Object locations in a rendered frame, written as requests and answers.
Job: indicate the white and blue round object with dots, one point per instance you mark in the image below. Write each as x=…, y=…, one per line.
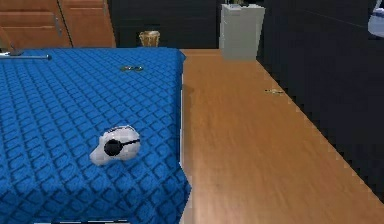
x=377, y=21

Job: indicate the blue quilted bed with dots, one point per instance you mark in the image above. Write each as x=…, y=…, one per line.
x=60, y=110

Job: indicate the tan woven bin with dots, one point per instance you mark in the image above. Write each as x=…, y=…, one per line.
x=149, y=38

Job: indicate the grey baseball bat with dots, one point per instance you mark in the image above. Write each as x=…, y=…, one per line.
x=25, y=57

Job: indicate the small brass key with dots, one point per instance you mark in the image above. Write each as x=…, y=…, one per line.
x=274, y=91

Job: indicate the brown wooden cupboard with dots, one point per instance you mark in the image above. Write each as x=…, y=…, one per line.
x=50, y=23

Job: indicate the white headset with black pad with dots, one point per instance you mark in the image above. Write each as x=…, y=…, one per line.
x=116, y=146

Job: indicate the white box cabinet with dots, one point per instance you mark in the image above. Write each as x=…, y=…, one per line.
x=240, y=31

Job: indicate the small dark glasses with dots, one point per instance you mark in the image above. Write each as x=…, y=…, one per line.
x=131, y=68

